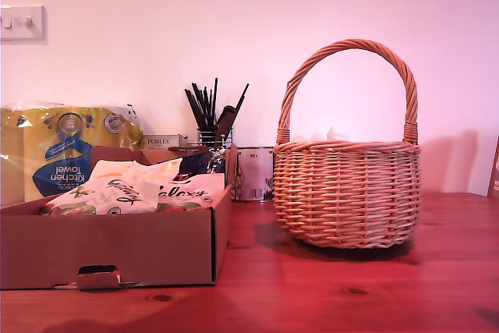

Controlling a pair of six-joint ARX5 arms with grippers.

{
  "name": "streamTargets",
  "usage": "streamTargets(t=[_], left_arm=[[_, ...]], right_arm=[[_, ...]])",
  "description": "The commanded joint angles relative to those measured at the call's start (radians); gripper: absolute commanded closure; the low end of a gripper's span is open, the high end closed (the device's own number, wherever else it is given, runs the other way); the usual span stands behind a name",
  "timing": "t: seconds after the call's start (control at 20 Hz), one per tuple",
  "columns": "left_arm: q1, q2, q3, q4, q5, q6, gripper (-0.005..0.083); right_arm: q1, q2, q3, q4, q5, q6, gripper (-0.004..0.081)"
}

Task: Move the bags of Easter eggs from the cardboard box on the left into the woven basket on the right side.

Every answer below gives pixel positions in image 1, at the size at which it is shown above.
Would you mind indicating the brown cardboard box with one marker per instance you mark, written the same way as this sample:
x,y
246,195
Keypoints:
x,y
117,243

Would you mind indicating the yellow kitchen towel pack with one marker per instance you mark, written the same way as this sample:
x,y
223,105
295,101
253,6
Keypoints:
x,y
58,146

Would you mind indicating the labelled tin can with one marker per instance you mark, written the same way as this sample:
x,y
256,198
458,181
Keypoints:
x,y
255,177

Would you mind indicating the blue Terry's egg bag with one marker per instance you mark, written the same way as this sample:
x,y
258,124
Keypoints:
x,y
202,161

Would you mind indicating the white wall switch plate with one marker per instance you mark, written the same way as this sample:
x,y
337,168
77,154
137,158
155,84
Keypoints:
x,y
35,32

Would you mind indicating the dark brown comb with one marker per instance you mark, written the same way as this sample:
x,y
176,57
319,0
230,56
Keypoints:
x,y
226,122

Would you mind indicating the thin black stick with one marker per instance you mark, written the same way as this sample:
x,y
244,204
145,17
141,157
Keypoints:
x,y
193,108
241,98
215,103
199,105

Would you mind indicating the white Porlex carton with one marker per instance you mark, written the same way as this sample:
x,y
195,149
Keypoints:
x,y
160,141

